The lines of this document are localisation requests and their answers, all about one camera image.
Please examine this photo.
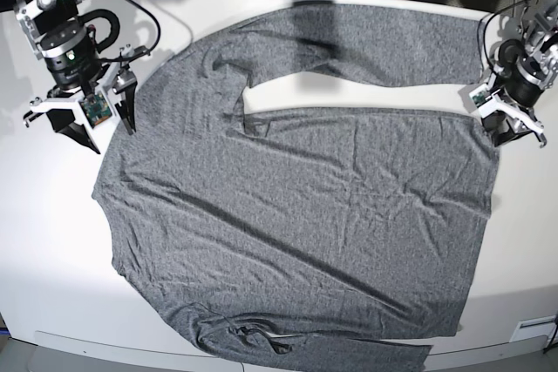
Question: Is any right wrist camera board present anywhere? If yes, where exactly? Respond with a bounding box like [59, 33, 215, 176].
[80, 93, 112, 128]

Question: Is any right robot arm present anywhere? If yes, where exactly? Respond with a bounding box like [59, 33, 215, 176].
[14, 0, 152, 152]

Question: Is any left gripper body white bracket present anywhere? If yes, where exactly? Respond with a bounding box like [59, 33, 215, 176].
[459, 64, 547, 146]

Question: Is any white label plate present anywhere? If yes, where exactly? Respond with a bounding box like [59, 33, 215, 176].
[509, 316, 556, 342]

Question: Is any grey long-sleeve T-shirt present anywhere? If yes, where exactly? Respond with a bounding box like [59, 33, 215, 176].
[92, 3, 499, 371]

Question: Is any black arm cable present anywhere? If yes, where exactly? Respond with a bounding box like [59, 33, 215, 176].
[86, 0, 163, 64]
[475, 0, 537, 81]

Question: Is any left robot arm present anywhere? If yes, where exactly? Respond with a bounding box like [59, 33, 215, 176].
[469, 0, 557, 147]

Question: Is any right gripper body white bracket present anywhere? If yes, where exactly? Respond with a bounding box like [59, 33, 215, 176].
[23, 45, 150, 129]

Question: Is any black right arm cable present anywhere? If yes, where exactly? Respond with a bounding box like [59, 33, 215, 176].
[86, 0, 163, 64]

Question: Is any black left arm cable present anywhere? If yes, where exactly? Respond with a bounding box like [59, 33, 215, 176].
[475, 0, 537, 81]

